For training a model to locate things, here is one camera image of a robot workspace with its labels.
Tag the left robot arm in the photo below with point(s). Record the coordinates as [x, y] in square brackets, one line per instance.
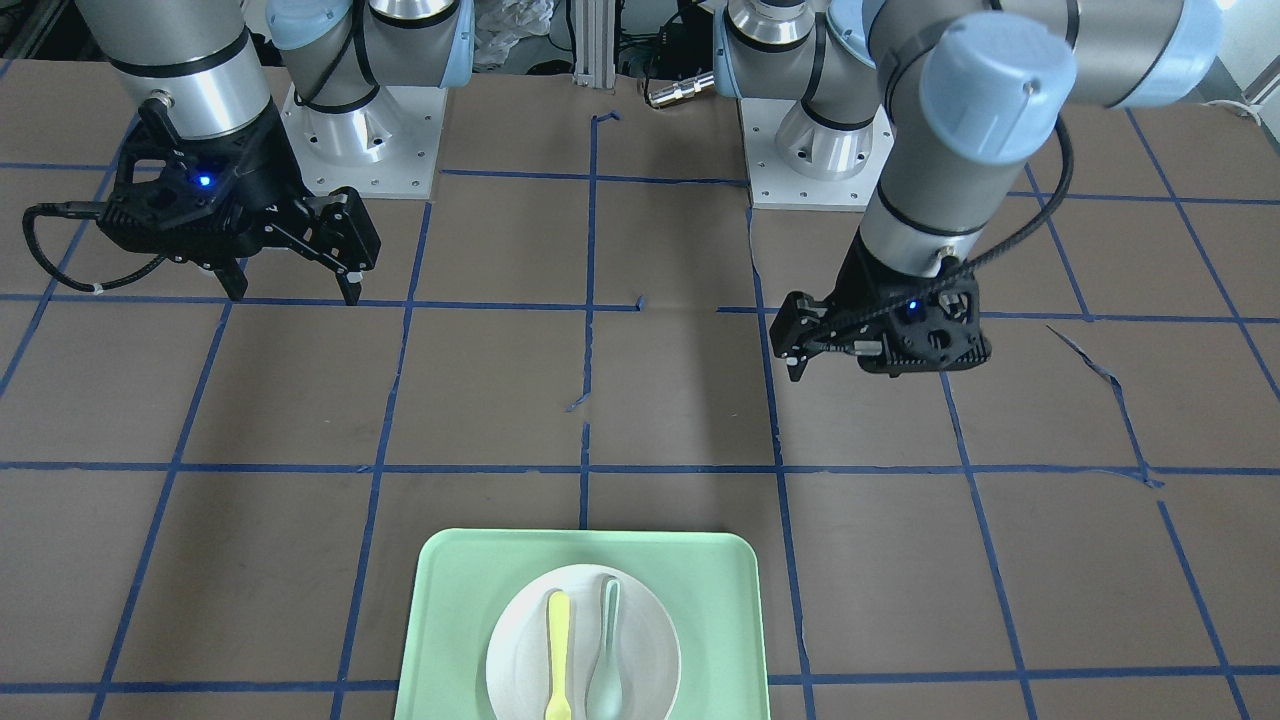
[981, 158]

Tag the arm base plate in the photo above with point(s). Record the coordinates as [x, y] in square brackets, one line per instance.
[386, 150]
[795, 163]

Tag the mint green tray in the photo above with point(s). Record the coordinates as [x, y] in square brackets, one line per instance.
[709, 583]

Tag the aluminium frame post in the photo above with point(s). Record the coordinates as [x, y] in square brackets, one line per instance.
[595, 34]

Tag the yellow plastic fork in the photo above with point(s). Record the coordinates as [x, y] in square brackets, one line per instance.
[559, 628]

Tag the pale green spoon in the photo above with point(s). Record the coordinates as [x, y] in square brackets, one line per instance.
[605, 697]

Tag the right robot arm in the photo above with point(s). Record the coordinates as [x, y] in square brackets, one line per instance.
[200, 57]

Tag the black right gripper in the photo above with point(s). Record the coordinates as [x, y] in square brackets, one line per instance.
[262, 176]

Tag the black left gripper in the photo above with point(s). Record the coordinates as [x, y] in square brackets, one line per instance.
[862, 283]

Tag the white round plate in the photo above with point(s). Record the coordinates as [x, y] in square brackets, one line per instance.
[516, 662]

